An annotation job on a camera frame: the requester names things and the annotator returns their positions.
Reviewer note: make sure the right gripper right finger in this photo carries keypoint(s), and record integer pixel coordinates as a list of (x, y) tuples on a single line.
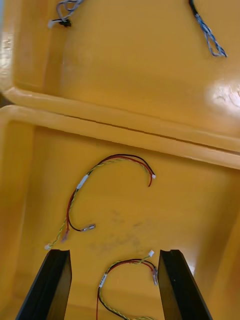
[(180, 287)]

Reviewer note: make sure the yellow-orange plastic bin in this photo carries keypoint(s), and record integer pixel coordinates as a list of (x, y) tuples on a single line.
[(150, 212), (125, 62)]

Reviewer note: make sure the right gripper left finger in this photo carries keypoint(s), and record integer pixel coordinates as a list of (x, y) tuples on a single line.
[(47, 287)]

